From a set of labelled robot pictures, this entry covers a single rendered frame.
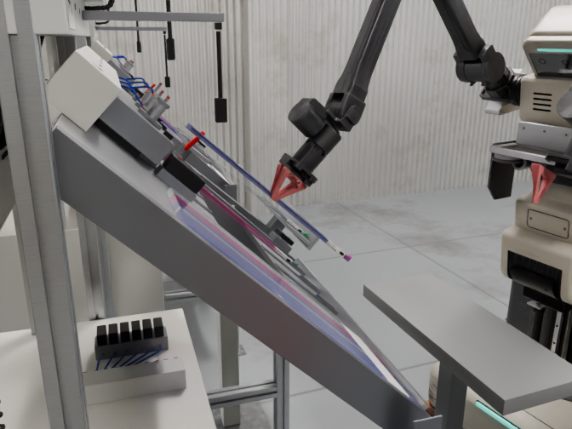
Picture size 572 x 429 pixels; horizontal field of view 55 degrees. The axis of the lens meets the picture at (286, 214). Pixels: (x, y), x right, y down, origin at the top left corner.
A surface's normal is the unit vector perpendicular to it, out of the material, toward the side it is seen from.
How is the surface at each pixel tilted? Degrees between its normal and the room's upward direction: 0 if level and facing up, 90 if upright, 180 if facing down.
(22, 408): 0
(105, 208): 90
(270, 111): 90
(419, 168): 90
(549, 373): 0
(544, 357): 0
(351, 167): 90
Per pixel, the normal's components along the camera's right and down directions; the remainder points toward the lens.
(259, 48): 0.36, 0.29
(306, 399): 0.00, -0.95
